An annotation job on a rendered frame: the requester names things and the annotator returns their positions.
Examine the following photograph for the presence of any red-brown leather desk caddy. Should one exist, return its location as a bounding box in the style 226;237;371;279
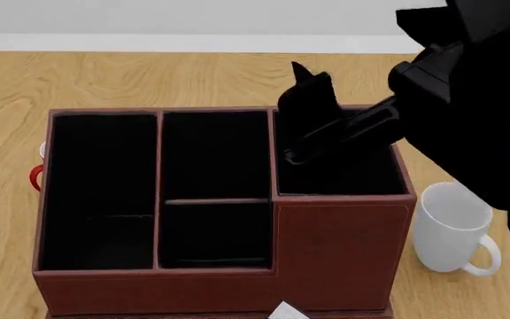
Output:
31;105;417;319

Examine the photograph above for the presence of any white ceramic mug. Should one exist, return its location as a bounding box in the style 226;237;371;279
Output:
413;181;503;277

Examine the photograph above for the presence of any white mug with red handle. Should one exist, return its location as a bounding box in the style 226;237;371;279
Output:
29;141;49;193

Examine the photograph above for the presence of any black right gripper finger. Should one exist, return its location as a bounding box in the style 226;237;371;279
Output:
277;60;354;138
282;95;402;165

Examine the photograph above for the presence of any white grey book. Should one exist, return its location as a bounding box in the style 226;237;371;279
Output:
268;300;303;319

